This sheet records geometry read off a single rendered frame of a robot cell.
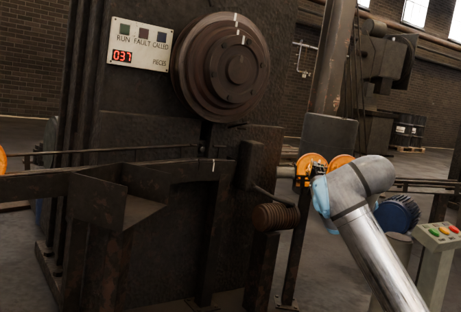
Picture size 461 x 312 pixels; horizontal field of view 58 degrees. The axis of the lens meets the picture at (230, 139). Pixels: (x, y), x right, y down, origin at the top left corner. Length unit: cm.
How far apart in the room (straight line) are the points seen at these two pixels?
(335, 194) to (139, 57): 97
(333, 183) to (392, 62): 858
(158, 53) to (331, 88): 443
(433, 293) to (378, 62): 795
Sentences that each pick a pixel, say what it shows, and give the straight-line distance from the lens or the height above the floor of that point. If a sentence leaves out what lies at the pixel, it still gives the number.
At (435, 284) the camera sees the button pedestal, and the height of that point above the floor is 40.
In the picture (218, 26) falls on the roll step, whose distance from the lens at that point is 177.
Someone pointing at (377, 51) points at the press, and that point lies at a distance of 967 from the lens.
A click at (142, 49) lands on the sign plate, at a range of 177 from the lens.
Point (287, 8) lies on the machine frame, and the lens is 222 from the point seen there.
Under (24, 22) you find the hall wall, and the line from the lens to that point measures 770.
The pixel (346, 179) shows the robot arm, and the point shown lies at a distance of 125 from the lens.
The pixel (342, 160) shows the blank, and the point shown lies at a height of 77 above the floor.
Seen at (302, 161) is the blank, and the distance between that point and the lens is 204.
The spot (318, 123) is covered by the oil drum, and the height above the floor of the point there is 79.
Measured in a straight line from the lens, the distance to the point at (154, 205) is 146.
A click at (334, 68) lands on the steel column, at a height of 150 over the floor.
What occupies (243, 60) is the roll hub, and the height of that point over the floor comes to 116.
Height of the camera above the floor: 105
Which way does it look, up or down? 7 degrees down
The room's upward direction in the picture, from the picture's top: 9 degrees clockwise
